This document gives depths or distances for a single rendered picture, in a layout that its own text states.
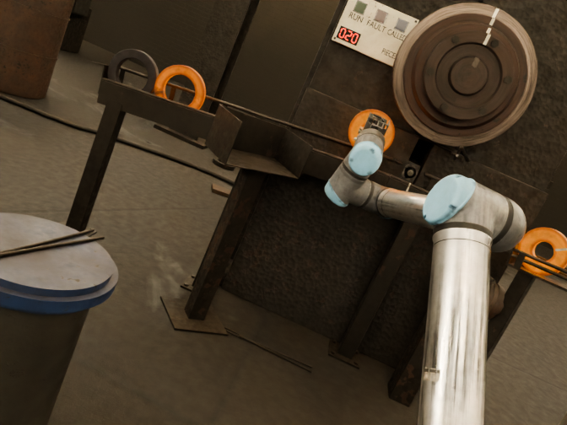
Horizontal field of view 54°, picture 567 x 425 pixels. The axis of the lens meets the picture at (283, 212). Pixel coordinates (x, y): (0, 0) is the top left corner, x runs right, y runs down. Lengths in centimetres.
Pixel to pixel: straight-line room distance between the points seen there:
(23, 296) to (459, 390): 75
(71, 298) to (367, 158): 91
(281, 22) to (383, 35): 613
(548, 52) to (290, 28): 621
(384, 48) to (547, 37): 56
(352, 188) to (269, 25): 668
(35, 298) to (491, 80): 150
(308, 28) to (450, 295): 725
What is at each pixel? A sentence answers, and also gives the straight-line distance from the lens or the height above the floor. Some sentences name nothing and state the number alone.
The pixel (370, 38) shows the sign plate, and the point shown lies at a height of 112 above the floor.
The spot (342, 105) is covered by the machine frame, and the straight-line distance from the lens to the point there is 208.
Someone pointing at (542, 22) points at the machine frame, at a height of 140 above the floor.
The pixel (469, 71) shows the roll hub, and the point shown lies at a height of 113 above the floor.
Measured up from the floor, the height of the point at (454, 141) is 91.
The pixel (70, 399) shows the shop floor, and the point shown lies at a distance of 150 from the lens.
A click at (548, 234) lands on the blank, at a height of 76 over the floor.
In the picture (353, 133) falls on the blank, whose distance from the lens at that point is 193.
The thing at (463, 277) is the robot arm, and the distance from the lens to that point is 109.
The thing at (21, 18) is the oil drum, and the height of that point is 50.
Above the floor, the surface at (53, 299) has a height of 42.
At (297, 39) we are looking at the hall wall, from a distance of 816.
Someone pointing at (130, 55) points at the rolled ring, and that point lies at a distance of 217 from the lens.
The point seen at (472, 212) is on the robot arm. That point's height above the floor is 81.
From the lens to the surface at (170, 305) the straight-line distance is 201.
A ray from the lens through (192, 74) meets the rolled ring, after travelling 209.
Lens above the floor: 93
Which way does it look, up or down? 14 degrees down
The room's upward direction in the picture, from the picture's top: 24 degrees clockwise
